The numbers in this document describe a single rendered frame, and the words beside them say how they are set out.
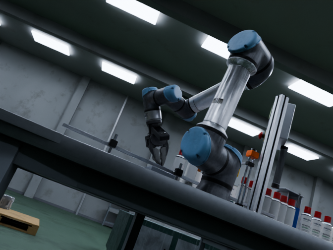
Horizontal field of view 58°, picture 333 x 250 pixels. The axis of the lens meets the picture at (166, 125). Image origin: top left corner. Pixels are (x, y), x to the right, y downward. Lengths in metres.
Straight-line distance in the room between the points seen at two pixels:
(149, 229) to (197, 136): 3.07
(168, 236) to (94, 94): 8.82
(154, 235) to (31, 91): 9.28
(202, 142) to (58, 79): 11.55
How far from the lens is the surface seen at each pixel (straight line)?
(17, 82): 12.55
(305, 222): 1.79
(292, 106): 1.57
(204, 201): 0.63
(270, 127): 1.50
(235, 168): 1.10
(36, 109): 12.08
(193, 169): 1.37
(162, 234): 4.02
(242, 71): 1.10
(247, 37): 1.14
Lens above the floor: 0.74
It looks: 17 degrees up
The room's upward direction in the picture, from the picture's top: 21 degrees clockwise
